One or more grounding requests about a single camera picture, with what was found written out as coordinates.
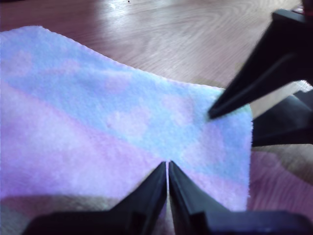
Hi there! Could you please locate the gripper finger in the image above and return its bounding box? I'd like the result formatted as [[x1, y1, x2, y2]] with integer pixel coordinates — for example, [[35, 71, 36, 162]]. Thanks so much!
[[110, 161, 168, 216], [168, 161, 230, 216], [208, 9, 313, 120], [251, 90, 313, 148]]

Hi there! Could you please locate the white pastel striped tea towel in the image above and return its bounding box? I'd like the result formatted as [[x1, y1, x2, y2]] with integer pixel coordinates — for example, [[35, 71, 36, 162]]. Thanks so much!
[[0, 25, 254, 213]]

